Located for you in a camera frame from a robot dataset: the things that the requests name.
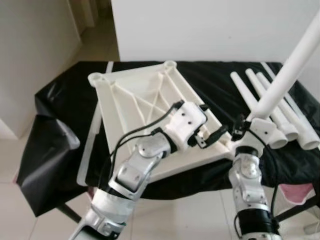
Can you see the white plastic table leg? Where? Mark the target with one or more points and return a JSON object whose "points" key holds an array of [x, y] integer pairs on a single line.
{"points": [[310, 140], [290, 65], [257, 85], [245, 92]]}

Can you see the pink cloth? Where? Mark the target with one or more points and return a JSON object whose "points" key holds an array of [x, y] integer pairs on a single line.
{"points": [[295, 192], [92, 190]]}

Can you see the black metal stand leg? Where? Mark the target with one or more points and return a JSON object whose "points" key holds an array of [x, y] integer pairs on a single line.
{"points": [[300, 210], [67, 212]]}

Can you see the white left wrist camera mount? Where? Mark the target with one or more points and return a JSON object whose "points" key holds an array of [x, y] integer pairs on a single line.
{"points": [[187, 120]]}

